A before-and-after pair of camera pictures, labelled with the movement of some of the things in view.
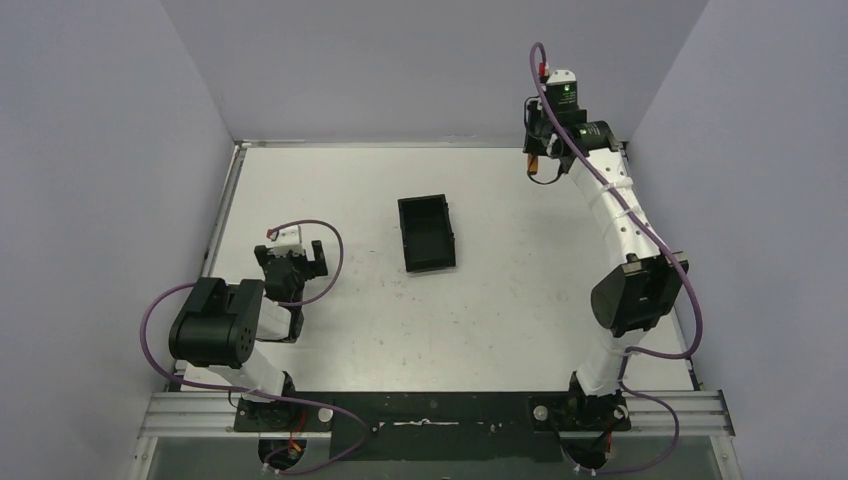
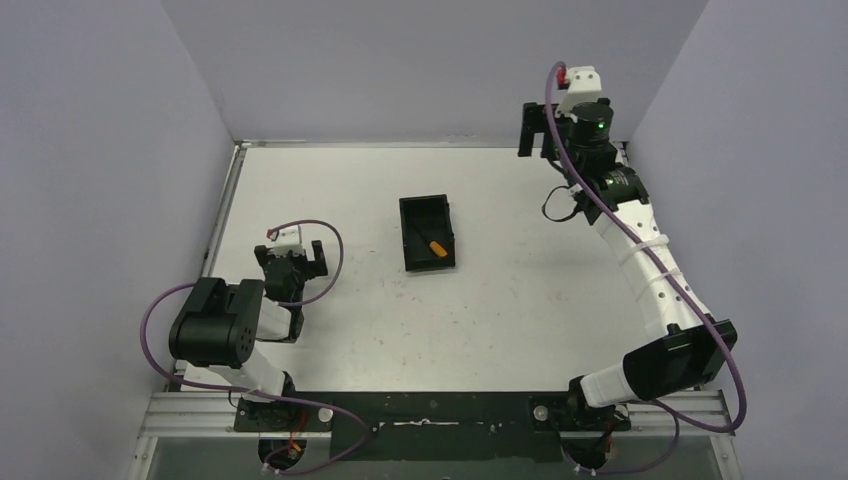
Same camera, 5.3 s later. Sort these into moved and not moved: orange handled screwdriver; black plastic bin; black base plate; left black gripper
Moved: orange handled screwdriver
Not moved: black base plate; left black gripper; black plastic bin
